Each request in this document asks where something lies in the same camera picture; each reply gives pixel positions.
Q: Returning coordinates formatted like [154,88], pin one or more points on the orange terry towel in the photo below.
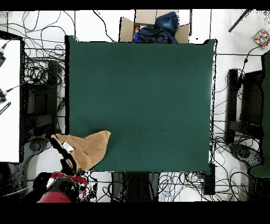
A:
[92,145]

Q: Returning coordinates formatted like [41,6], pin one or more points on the black equipment stand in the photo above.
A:
[252,99]
[42,105]

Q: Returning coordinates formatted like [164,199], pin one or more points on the white table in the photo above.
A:
[10,126]

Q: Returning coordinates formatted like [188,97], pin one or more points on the black ribbed strip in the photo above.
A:
[5,107]

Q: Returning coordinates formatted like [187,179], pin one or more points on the dark green table cloth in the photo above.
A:
[147,95]
[266,105]

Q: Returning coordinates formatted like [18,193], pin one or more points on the black connector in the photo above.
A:
[2,97]

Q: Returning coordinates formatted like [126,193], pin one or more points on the black device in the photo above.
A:
[1,59]

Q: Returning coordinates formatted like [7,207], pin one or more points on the cardboard box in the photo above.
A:
[126,29]

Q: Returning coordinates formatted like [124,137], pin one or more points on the pink and yellow garment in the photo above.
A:
[141,27]

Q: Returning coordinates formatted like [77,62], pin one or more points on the dark blue garment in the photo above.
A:
[164,29]

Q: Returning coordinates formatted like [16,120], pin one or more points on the black metal bar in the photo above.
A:
[239,21]

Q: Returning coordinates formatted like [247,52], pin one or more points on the multicoloured patterned bundle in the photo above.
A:
[261,37]

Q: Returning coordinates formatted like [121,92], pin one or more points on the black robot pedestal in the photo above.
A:
[135,186]

